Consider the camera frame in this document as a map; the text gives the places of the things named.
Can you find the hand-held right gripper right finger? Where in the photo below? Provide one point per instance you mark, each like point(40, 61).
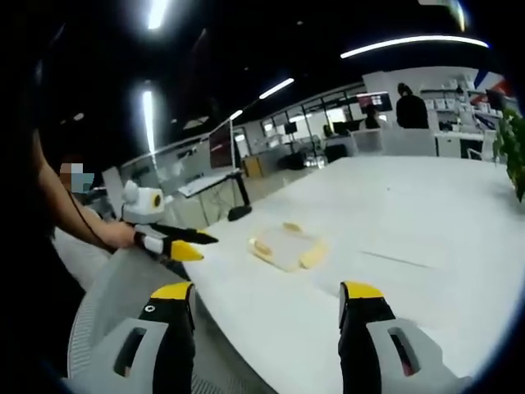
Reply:
point(426, 369)

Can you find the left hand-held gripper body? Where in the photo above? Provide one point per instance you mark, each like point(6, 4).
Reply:
point(141, 205)

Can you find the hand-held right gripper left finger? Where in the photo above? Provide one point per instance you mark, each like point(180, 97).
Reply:
point(123, 369)

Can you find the cream plastic buckle part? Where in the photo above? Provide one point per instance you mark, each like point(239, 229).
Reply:
point(261, 247)
point(291, 226)

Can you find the person's left hand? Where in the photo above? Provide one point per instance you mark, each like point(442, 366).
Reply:
point(121, 236)

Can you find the black desk stand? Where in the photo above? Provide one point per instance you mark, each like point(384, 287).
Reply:
point(240, 205)

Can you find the grey mesh office chair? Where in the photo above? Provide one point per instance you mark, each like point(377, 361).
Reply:
point(88, 312)

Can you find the long ceiling light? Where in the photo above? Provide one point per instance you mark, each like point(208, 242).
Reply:
point(410, 43)
point(148, 123)
point(158, 14)
point(277, 88)

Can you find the computer monitor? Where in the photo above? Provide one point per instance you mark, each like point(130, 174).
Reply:
point(220, 145)

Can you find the cardboard box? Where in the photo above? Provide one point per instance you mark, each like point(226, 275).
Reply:
point(252, 166)

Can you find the white chair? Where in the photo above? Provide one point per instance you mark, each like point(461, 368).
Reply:
point(482, 147)

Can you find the white counter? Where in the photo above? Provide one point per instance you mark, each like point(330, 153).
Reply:
point(402, 141)

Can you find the green potted plant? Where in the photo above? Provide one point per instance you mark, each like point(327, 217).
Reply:
point(512, 147)

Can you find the shelf with white boxes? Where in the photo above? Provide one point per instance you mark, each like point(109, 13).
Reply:
point(455, 102)

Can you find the wall screen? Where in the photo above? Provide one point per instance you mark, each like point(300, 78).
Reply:
point(375, 100)

